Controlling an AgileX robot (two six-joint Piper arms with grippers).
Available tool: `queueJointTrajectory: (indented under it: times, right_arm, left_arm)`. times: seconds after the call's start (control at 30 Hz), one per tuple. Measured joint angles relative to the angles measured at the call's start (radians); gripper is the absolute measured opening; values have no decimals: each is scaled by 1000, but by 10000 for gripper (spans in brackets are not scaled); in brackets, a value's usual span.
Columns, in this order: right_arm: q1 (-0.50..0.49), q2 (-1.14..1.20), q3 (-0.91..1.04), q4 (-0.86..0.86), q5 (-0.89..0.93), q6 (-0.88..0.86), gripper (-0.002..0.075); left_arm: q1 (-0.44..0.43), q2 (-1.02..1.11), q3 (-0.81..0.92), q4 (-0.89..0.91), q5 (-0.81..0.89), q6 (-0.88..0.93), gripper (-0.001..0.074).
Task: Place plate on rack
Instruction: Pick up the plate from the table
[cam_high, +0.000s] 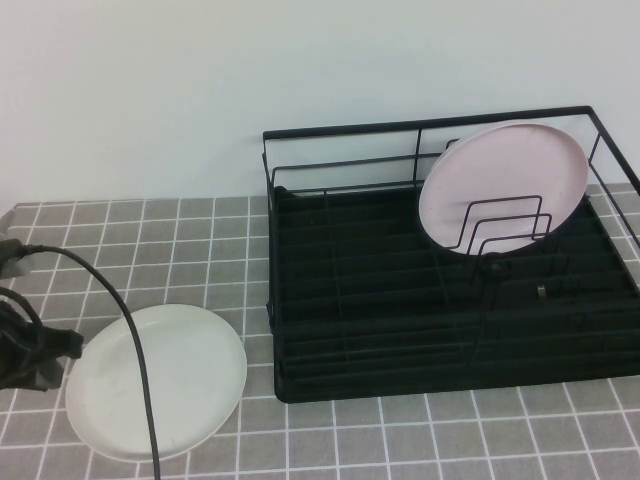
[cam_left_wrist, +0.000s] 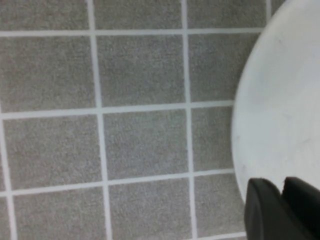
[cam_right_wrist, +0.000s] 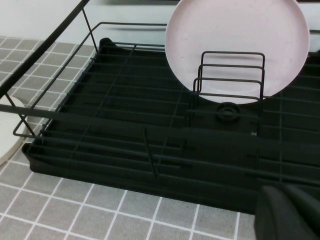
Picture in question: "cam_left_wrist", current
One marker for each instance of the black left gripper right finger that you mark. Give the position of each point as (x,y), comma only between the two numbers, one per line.
(305,205)

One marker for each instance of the grey checkered tablecloth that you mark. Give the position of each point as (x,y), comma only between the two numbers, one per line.
(125,125)

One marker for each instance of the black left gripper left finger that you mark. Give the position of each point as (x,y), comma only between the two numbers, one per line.
(265,215)

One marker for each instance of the white round plate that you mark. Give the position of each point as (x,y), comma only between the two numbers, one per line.
(280,100)

